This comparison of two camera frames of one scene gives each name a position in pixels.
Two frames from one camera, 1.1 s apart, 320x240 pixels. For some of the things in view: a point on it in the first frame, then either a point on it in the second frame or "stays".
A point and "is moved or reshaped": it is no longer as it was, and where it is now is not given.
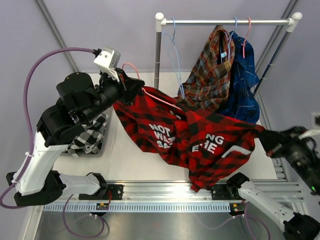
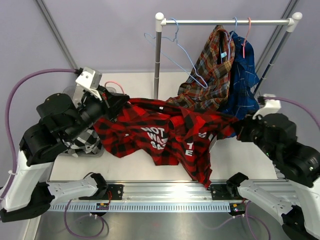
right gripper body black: [292, 144] -> [251, 130]
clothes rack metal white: [292, 22] stays
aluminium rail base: [182, 192] stays
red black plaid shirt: [208, 146] is moved or reshaped
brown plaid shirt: [208, 87] stays
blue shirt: [243, 102] stays
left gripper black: [128, 87] -> [112, 104]
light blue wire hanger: [173, 57] -> [176, 37]
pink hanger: [147, 92] is moved or reshaped
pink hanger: [244, 41] stays
